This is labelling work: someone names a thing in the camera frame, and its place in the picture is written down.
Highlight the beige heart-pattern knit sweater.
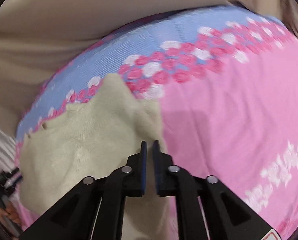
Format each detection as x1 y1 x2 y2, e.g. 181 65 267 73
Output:
17 73 176 240

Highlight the person's hand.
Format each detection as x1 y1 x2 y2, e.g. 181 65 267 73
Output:
2 202 22 226

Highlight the white satin curtain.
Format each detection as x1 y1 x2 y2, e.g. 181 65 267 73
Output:
0 130 18 172

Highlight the pink floral bed sheet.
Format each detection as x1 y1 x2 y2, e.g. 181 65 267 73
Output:
16 6 298 239

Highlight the beige curtain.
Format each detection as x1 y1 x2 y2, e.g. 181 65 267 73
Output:
0 0 298 136

